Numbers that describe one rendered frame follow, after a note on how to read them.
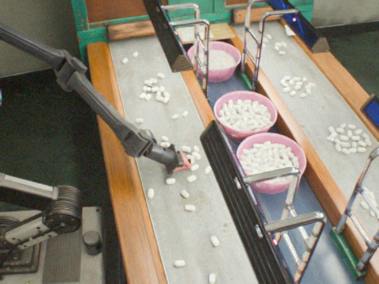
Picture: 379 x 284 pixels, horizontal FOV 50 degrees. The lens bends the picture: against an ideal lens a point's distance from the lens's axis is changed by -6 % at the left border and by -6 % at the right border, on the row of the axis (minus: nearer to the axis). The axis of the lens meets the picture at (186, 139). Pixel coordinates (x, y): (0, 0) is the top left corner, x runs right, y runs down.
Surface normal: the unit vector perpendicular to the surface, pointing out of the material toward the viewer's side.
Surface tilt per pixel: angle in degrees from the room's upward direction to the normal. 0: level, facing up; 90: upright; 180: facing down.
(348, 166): 0
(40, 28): 90
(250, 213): 58
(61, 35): 90
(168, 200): 0
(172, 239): 0
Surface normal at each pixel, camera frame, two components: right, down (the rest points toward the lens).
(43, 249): 0.00, -0.72
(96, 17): 0.25, 0.67
